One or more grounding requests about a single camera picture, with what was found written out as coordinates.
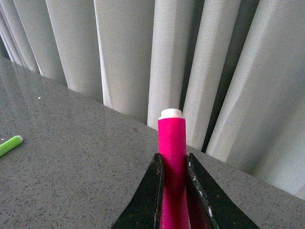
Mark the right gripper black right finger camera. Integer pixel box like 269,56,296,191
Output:
186,153,258,229

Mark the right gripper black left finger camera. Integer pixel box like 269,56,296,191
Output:
112,153,164,229

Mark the pink marker pen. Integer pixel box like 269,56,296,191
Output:
158,108,189,229

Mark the white pleated curtain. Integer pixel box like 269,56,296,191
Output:
0,0,305,198

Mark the green marker pen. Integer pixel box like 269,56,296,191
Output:
0,135,23,157

